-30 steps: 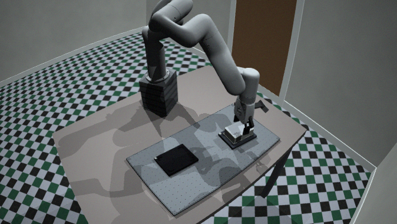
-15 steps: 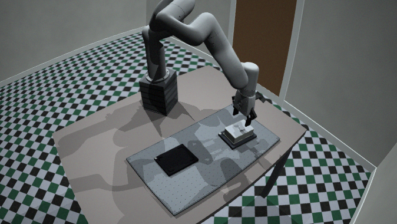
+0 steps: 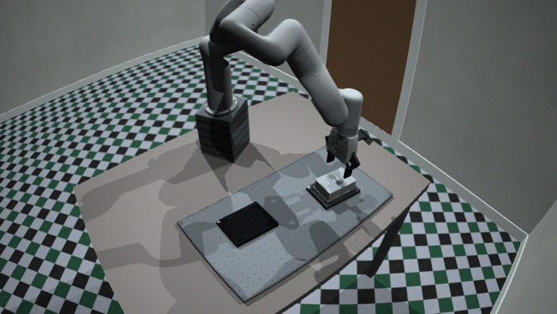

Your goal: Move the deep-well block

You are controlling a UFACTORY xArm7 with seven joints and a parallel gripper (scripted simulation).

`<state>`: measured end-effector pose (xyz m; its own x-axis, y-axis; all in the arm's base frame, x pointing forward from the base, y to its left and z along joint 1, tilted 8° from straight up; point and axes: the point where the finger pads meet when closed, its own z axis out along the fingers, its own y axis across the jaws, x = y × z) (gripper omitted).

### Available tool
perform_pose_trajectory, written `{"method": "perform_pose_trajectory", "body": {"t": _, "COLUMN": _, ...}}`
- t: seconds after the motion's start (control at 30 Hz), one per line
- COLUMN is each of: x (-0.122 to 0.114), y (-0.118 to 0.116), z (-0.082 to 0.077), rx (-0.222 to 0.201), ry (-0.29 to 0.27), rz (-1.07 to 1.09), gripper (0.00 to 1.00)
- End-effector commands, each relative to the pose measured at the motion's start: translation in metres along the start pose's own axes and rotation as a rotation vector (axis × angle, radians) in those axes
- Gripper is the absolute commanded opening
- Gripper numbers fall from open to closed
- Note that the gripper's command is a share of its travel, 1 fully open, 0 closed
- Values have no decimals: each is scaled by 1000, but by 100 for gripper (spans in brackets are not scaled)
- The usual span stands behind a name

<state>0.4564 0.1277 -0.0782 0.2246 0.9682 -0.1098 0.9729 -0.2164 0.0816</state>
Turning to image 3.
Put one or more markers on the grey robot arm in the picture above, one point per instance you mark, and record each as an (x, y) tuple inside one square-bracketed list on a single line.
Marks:
[(238, 21)]

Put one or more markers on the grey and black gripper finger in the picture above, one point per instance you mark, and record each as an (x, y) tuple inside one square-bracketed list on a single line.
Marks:
[(330, 156), (354, 164)]

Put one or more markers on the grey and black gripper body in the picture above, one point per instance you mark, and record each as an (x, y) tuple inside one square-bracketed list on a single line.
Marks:
[(342, 146)]

